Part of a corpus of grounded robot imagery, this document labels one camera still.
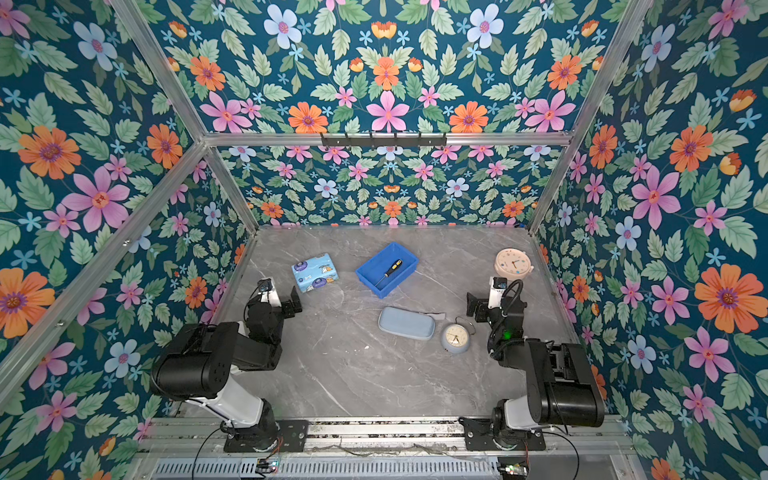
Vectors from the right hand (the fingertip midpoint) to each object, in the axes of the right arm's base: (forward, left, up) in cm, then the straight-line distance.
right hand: (485, 292), depth 92 cm
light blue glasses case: (-8, +23, -5) cm, 25 cm away
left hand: (+2, +64, +4) cm, 64 cm away
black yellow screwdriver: (+14, +29, -5) cm, 33 cm away
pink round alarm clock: (+14, -13, -4) cm, 20 cm away
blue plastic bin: (+12, +36, -5) cm, 39 cm away
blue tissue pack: (+9, +56, -2) cm, 57 cm away
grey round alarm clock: (-13, +10, -3) cm, 17 cm away
